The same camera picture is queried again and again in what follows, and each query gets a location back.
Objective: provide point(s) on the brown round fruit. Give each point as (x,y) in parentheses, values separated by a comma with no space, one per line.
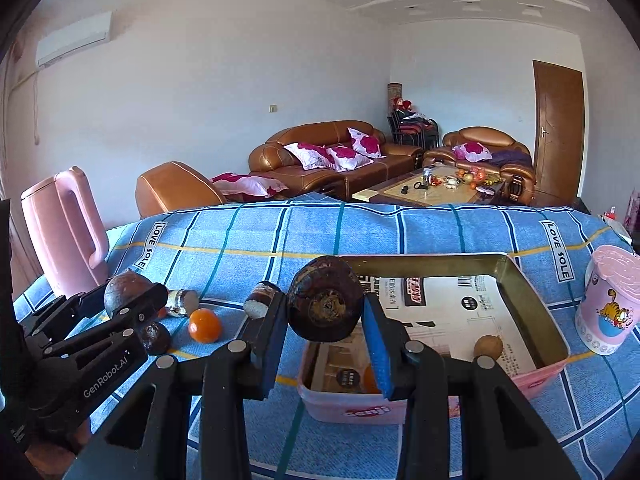
(125,287)

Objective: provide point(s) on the blue plaid tablecloth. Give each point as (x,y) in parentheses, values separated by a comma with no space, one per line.
(400,230)

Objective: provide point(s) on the coffee table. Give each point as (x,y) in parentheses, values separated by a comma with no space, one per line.
(400,187)

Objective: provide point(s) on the pink electric kettle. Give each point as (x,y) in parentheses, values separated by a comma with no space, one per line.
(60,230)

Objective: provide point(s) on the brown leather armchair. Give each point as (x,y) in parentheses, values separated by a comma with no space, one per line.
(480,135)

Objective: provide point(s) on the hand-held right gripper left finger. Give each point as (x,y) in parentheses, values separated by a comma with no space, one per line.
(267,367)

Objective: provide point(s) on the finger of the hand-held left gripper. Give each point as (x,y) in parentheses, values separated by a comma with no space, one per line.
(142,305)
(70,312)

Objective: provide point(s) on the white air conditioner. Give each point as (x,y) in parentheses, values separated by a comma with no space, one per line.
(72,40)

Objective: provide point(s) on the white magenta flower pillow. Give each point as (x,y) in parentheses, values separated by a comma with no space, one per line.
(350,157)
(367,142)
(472,151)
(250,184)
(310,156)

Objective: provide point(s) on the pink tin box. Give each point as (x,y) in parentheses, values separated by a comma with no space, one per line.
(540,310)

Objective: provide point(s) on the printed paper sheet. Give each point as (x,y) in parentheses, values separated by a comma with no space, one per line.
(460,310)

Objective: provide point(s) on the brown leather three-seat sofa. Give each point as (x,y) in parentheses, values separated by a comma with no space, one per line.
(320,135)

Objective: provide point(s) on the tall patterned vase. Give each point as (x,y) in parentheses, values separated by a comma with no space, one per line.
(394,91)

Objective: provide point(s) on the brown wooden door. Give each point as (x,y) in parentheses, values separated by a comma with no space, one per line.
(557,130)

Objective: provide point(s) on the purple blanket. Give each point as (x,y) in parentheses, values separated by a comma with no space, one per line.
(512,157)

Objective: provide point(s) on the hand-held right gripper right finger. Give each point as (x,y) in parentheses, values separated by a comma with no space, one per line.
(382,350)

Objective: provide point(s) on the small dark brown fruit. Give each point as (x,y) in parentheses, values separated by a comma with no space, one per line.
(157,338)

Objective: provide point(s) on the orange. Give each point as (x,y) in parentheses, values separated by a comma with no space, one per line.
(205,326)

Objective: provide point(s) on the small glass jar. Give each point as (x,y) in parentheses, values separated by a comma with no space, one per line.
(182,302)
(260,300)

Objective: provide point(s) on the red plush toy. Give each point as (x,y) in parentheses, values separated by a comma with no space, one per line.
(402,105)

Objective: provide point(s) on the small tan longan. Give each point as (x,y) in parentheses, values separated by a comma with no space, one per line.
(488,347)

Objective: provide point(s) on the stacked dark chairs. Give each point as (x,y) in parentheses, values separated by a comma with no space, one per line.
(412,132)

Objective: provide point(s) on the pink cartoon cup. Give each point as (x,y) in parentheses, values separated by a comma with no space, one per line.
(607,305)

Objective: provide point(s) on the large dark brown fruit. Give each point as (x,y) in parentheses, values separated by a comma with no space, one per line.
(325,300)

